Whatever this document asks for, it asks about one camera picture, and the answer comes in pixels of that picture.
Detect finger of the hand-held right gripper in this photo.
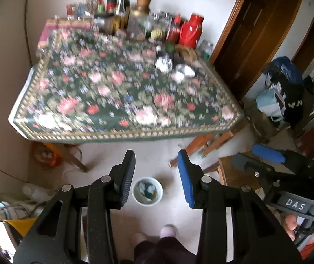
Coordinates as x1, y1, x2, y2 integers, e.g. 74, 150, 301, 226
251, 144, 314, 172
231, 153, 273, 180

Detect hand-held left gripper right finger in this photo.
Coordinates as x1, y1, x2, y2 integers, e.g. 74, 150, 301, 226
177, 149, 304, 264

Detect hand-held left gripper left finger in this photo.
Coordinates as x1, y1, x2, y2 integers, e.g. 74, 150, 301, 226
12, 149, 136, 264

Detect teal plastic wrapper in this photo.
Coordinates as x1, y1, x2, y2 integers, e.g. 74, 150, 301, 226
139, 183, 152, 200

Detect white plastic bucket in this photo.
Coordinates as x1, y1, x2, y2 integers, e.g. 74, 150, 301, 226
132, 176, 163, 206

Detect white paper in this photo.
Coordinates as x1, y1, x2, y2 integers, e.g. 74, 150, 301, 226
155, 56, 173, 73

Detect person's right hand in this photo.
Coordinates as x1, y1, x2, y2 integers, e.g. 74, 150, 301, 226
283, 213, 300, 242

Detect small wooden stool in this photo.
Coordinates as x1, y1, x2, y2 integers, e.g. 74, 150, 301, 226
202, 155, 262, 190

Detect light blue paper bag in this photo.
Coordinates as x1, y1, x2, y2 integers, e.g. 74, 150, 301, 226
256, 88, 285, 121

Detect pink slipper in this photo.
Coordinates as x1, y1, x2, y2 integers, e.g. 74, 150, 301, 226
132, 232, 148, 244
160, 225, 178, 238

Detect black bag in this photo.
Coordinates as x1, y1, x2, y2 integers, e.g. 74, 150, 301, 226
267, 71, 306, 128

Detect person's dark trousers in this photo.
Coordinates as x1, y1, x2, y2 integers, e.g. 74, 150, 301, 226
133, 236, 198, 264

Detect orange plastic bag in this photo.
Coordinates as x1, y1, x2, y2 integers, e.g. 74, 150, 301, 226
33, 143, 64, 168

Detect floral tablecloth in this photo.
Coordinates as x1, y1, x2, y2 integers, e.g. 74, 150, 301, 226
8, 27, 246, 145

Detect blue fabric bag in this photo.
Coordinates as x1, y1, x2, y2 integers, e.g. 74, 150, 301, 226
264, 56, 303, 86

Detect clear plastic bottle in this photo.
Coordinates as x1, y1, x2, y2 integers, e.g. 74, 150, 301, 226
22, 183, 54, 202

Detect yellow plastic sheet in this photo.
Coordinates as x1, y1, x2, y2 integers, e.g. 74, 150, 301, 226
0, 217, 38, 238

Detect glass jar metal lid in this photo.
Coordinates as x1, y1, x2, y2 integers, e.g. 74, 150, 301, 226
199, 41, 215, 59

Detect dark wooden door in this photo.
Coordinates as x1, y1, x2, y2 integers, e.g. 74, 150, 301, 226
215, 0, 303, 99

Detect red thermos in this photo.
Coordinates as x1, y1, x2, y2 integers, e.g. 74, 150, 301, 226
178, 12, 205, 48

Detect red sauce bottle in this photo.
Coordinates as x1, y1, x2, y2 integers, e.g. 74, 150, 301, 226
166, 14, 182, 43

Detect clear glass jar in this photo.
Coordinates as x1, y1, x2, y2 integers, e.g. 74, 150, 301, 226
127, 16, 150, 40

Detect black lidded jar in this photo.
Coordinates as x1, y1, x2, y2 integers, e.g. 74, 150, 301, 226
94, 12, 116, 33

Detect pink patterned cloth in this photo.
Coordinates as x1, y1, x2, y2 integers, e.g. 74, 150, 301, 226
37, 19, 97, 50

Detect silver foil bag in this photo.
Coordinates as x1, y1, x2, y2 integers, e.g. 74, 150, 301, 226
151, 10, 174, 24

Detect yellow labelled bottle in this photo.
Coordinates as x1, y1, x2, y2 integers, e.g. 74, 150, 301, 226
114, 0, 128, 31

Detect red lidded jar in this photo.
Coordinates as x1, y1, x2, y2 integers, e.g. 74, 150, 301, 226
106, 0, 118, 14

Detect red printed packet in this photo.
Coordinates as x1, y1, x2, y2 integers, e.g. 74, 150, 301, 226
66, 0, 104, 20

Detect brown clay vase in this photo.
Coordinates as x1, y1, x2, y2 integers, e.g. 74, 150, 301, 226
136, 0, 154, 11

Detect narrow brown doorway frame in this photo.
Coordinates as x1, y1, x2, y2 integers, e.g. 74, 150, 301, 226
292, 15, 314, 75

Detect brown door frame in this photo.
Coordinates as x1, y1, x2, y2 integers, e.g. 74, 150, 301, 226
209, 0, 304, 102

